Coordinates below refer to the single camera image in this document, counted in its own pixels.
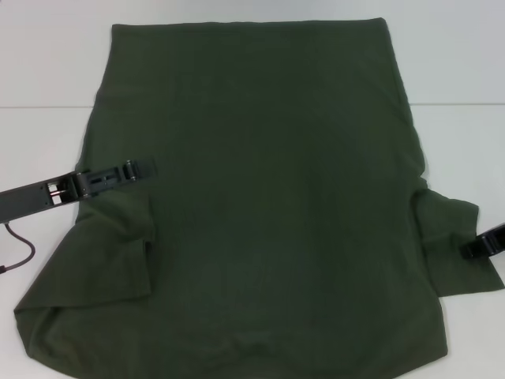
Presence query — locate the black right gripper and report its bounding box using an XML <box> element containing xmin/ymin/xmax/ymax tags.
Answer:
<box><xmin>461</xmin><ymin>223</ymin><xmax>505</xmax><ymax>261</ymax></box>

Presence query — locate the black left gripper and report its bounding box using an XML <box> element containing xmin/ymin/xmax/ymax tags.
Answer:
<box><xmin>0</xmin><ymin>171</ymin><xmax>82</xmax><ymax>223</ymax></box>

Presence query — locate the dark green shirt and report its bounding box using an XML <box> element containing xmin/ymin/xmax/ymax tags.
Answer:
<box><xmin>11</xmin><ymin>16</ymin><xmax>505</xmax><ymax>379</ymax></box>

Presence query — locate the brown left arm cable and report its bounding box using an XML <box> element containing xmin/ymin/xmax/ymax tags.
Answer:
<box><xmin>0</xmin><ymin>223</ymin><xmax>36</xmax><ymax>274</ymax></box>

